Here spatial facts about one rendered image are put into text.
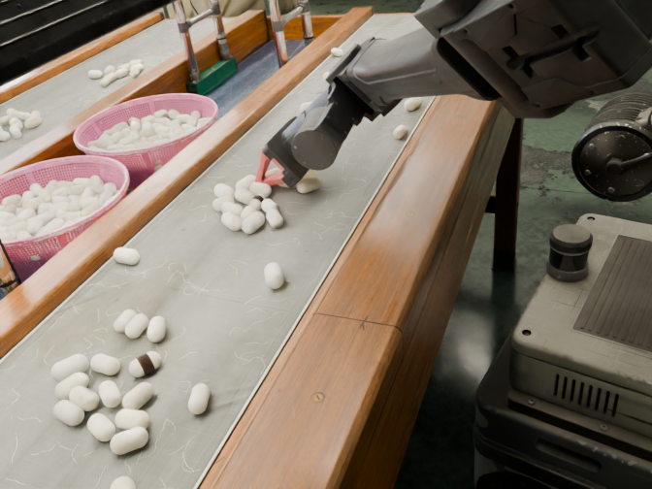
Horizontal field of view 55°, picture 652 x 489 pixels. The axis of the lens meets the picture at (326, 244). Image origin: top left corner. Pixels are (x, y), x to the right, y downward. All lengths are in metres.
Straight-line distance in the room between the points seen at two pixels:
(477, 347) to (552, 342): 0.68
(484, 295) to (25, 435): 1.44
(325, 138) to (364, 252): 0.14
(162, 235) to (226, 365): 0.29
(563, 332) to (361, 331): 0.51
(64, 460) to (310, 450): 0.23
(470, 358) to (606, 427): 0.66
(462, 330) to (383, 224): 1.01
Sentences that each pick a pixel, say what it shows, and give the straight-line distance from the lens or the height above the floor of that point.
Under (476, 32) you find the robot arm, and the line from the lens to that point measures 0.40.
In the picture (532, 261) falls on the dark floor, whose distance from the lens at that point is 2.03.
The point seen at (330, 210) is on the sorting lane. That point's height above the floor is 0.74.
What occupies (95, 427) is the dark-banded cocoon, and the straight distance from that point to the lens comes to 0.63.
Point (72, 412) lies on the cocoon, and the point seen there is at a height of 0.76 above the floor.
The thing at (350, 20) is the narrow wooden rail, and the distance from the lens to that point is 1.69.
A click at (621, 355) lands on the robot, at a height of 0.47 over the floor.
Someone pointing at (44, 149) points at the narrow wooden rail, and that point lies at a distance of 1.24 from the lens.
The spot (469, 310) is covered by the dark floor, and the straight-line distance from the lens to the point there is 1.83.
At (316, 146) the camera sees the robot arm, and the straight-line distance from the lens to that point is 0.76.
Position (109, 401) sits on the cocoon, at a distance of 0.65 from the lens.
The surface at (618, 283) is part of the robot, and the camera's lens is 1.18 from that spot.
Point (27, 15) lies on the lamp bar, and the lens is 0.62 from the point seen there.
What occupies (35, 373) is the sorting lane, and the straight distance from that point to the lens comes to 0.75.
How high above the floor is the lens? 1.19
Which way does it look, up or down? 34 degrees down
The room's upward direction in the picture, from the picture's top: 8 degrees counter-clockwise
